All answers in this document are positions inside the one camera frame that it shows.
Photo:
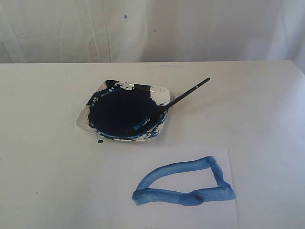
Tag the white paper sheet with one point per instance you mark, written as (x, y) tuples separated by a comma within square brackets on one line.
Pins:
[(163, 188)]

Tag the white backdrop curtain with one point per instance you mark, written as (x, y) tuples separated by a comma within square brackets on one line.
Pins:
[(151, 30)]

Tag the black paintbrush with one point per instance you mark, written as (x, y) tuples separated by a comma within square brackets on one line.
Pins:
[(162, 109)]

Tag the white plate with blue paint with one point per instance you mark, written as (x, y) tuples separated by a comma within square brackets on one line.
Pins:
[(117, 106)]

